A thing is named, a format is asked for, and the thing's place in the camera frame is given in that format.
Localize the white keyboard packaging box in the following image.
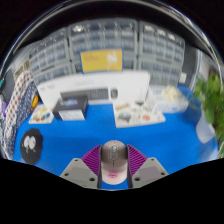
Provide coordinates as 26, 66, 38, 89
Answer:
35, 70, 152, 109

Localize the white wall socket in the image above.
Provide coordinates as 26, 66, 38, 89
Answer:
178, 71, 188, 84

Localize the black mouse pad with eyes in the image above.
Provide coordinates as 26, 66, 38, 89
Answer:
19, 127, 44, 165

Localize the pink beige computer mouse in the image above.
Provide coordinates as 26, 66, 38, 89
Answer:
100, 139, 129, 185

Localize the yellow orange tool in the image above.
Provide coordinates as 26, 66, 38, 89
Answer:
30, 94, 40, 109

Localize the white tissue box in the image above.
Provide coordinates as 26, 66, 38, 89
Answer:
148, 84, 189, 114

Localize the navy polka dot cloth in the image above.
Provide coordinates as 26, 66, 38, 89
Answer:
2, 81, 38, 158

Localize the small black product box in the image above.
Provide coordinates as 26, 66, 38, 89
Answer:
52, 94, 89, 122

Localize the white translucent sheet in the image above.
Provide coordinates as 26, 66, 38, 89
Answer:
195, 109, 217, 145

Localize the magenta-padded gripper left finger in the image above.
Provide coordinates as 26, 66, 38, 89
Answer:
59, 143, 103, 190

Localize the yellow and blue box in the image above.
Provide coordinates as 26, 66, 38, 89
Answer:
79, 48, 124, 74

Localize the green leafy plant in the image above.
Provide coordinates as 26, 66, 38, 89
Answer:
193, 73, 224, 158

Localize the sticker sheet with cartoon animals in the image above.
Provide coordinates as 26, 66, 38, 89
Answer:
113, 100, 167, 129

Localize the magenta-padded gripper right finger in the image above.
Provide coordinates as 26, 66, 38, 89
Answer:
126, 143, 169, 189

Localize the beige wicker basket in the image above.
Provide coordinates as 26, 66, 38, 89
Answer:
13, 60, 32, 81

